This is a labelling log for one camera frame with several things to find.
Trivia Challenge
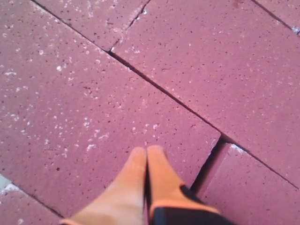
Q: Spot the red brick moved to row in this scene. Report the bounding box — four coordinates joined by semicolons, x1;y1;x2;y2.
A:
197;143;300;225

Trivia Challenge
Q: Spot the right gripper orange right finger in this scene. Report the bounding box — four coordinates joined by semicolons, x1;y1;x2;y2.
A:
147;145;218;214

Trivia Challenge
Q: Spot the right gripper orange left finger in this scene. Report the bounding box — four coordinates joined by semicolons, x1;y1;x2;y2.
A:
60;147;147;225

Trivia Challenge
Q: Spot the red brick middle right row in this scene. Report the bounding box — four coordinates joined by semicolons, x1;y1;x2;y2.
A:
255;0;300;36

